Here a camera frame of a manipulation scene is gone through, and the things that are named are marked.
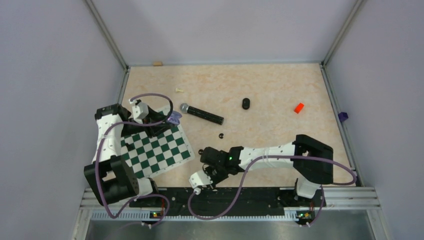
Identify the purple small object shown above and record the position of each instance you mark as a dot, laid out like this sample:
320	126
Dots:
343	116

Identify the black glitter microphone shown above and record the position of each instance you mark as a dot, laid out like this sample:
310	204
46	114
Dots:
187	109

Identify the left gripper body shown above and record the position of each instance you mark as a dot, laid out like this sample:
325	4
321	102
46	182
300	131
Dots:
147	120

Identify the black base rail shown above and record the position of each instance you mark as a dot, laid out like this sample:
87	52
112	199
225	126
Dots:
251	202

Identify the red block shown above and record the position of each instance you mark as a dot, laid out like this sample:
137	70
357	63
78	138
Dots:
299	108

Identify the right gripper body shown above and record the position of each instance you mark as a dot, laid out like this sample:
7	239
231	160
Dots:
216	174

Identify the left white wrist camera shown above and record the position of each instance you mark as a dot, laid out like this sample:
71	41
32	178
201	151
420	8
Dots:
140	110

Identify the cork stopper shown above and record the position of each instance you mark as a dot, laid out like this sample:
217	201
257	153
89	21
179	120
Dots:
157	63

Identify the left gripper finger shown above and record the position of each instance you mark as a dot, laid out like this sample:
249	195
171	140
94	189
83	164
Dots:
161	116
157	130

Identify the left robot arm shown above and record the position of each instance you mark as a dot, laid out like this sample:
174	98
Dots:
109	176

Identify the green white chessboard mat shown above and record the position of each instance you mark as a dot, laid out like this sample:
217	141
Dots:
151	157

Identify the black earbud case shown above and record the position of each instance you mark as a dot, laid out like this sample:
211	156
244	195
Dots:
246	103

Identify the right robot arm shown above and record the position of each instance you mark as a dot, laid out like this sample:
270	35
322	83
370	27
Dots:
308	156

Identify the lavender earbud charging case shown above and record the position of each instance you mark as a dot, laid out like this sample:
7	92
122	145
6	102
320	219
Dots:
174	118

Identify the cream chess pawn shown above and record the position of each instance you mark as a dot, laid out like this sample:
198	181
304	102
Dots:
179	90

